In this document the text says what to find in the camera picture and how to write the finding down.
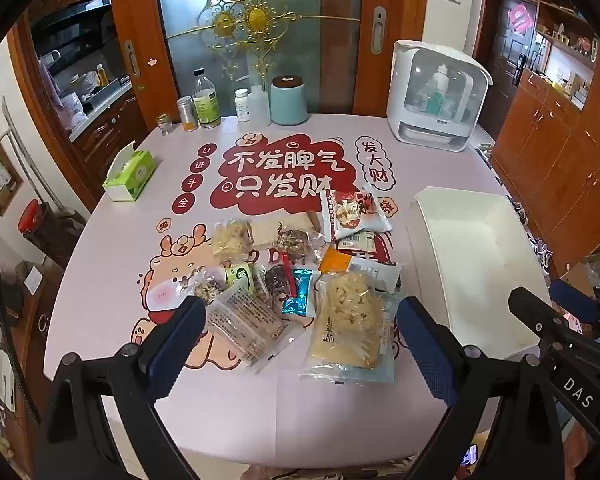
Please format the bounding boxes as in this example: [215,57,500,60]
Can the glass door with gold ornament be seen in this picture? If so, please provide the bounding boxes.
[152,0,366,116]

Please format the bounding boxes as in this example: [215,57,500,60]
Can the green tissue box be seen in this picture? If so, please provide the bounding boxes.
[102,141,158,202]

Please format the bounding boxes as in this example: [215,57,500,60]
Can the blue snack packet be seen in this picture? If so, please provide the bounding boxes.
[280,267,317,318]

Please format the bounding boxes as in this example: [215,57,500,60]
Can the large clear bag of chips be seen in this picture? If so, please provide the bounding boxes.
[300,270,401,383]

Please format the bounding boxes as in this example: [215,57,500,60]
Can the clear mixed nuts packet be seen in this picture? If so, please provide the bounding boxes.
[270,227,326,266]
[177,267,228,306]

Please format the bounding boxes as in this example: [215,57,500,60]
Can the clear printed snack packet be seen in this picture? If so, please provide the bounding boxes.
[205,280,306,373]

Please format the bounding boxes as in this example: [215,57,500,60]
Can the white countertop sterilizer cabinet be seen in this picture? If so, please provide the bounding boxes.
[386,39,493,152]

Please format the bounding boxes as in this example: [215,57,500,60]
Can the white squeeze bottle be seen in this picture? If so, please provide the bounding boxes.
[247,85,272,127]

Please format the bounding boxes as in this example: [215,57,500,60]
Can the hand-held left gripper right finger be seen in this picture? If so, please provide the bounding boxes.
[396,297,577,480]

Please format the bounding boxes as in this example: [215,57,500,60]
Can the white plastic bin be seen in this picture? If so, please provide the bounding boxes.
[406,186,553,361]

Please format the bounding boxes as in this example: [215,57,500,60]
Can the small green snack packet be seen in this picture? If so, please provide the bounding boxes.
[224,263,255,293]

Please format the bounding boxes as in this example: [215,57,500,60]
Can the orange and white snack packet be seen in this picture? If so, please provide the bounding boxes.
[319,249,402,293]

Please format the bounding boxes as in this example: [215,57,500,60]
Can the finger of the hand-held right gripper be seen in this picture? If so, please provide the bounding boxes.
[508,286,600,361]
[549,279,600,348]

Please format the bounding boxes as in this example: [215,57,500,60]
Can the wooden wall cabinet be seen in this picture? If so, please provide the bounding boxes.
[490,0,600,281]

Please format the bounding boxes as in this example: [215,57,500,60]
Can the dark wooden entrance door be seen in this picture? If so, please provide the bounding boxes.
[472,0,541,126]

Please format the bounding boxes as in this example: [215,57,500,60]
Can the white pill bottle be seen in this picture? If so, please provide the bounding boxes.
[234,88,252,122]

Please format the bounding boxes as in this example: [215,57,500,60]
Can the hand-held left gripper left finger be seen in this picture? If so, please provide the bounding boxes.
[35,295,209,480]

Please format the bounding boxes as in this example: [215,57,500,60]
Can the red stool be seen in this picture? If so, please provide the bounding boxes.
[19,199,43,233]

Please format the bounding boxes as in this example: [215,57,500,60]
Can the dark snack packet red edge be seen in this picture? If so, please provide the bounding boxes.
[257,262,301,311]

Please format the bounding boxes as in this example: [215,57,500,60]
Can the clear bag of yellow snacks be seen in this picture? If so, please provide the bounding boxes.
[211,219,258,261]

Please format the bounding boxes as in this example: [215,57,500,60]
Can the teal canister brown lid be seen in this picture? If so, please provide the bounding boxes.
[270,75,308,126]

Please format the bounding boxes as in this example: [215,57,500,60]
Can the green label glass bottle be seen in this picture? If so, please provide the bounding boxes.
[192,68,222,129]

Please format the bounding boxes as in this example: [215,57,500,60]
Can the red and white snack packet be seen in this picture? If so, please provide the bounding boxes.
[320,187,393,241]

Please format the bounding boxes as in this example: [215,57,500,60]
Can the beige wafer packet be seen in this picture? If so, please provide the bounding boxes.
[250,212,321,251]

